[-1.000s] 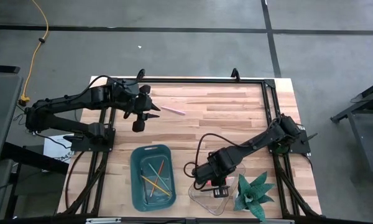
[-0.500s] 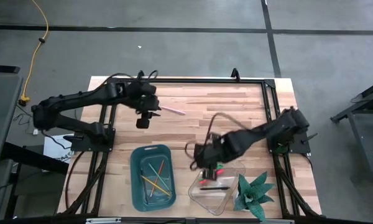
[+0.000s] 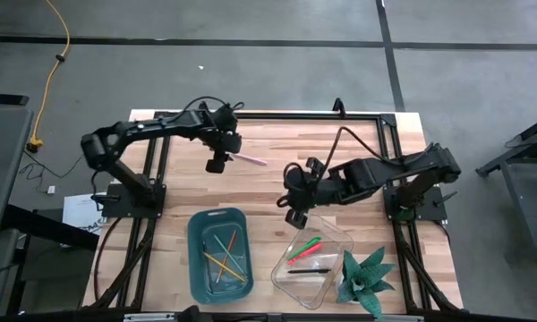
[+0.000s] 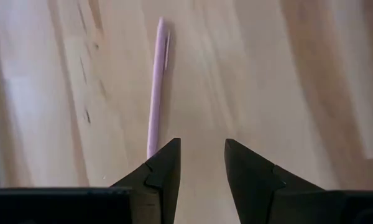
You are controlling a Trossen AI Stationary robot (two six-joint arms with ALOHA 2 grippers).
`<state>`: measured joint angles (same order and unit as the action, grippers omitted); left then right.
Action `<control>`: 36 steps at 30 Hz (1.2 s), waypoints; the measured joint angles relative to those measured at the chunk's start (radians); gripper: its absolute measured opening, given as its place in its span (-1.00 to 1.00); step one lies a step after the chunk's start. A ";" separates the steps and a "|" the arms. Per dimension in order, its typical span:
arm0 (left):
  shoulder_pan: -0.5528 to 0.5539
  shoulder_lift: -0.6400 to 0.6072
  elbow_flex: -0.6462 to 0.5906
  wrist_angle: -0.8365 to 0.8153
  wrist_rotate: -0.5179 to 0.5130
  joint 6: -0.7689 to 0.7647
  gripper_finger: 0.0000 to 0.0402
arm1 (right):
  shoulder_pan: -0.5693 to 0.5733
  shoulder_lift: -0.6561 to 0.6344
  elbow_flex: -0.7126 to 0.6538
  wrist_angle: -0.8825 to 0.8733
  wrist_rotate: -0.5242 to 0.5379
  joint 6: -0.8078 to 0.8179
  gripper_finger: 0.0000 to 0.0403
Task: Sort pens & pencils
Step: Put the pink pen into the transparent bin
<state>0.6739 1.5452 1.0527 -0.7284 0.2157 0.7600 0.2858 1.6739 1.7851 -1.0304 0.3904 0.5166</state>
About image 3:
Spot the pink pen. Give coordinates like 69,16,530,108
229,152,269,167

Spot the green highlighter pen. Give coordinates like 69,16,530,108
285,236,323,262

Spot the yellow pencil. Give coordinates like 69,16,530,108
201,250,248,284

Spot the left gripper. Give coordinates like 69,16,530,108
204,102,243,174

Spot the grey side table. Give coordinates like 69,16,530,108
0,92,35,237

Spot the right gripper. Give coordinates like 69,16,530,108
276,156,327,230

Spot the black metal furniture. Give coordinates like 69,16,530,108
475,110,537,263

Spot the teal potted plant white pot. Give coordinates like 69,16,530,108
334,245,397,321

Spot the clear plastic bin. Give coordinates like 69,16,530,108
269,213,355,311

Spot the black clamp mount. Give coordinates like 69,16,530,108
176,304,215,322

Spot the orange pen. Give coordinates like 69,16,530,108
286,241,324,267

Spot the black desk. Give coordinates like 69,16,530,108
0,203,100,317

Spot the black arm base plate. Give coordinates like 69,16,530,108
99,182,167,220
382,184,449,223

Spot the yellow extension cable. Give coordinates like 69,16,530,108
24,0,72,154

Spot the teal pencil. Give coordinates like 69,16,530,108
212,233,248,277

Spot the white paper sheet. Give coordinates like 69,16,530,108
61,191,107,237

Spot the silver metal bar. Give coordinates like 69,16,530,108
123,312,176,322

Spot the teal plastic bin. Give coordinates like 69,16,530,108
186,206,255,306

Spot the orange pencil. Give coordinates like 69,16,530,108
215,229,238,284

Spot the dark striped pencil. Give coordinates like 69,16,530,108
200,241,214,295

